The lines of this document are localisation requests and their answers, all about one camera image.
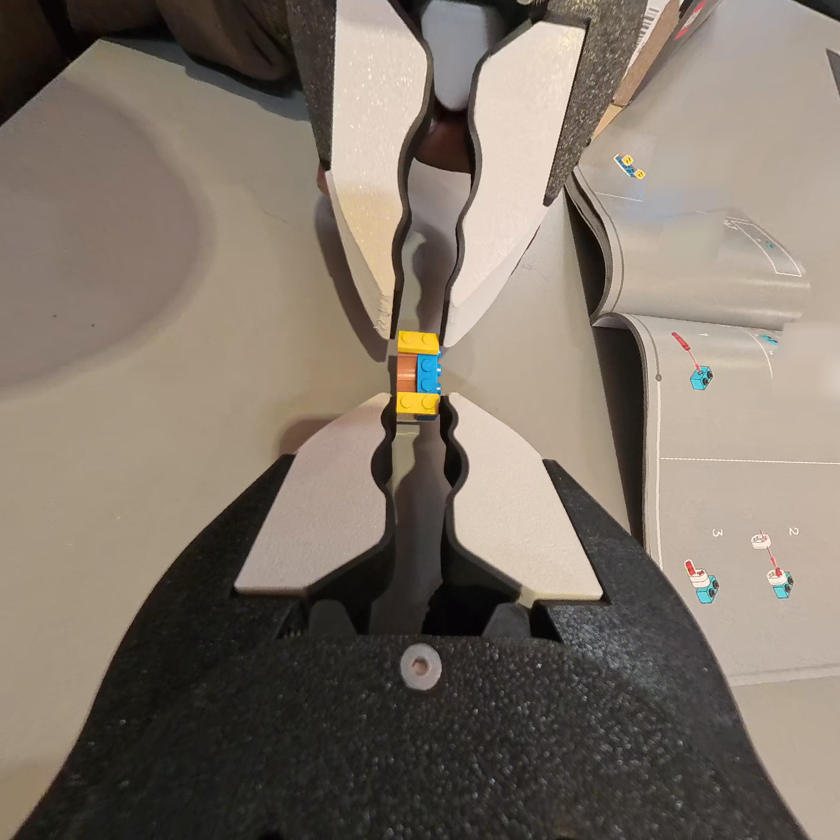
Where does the printed cardboard box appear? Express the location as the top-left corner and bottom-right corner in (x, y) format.
(613, 0), (723, 109)

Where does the grey instruction booklet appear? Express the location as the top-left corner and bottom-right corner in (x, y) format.
(564, 46), (840, 688)

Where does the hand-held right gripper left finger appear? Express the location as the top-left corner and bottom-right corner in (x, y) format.
(233, 392), (401, 621)

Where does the person's left forearm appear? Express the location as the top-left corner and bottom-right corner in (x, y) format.
(66, 0), (309, 85)

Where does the person's left hand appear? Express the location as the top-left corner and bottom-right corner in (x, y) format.
(412, 108), (476, 174)

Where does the grey desk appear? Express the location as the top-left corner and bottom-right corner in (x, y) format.
(0, 36), (840, 840)

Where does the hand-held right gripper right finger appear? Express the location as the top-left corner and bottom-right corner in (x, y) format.
(441, 394), (605, 623)

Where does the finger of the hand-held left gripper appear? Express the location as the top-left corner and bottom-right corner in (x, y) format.
(441, 18), (588, 349)
(325, 0), (432, 363)

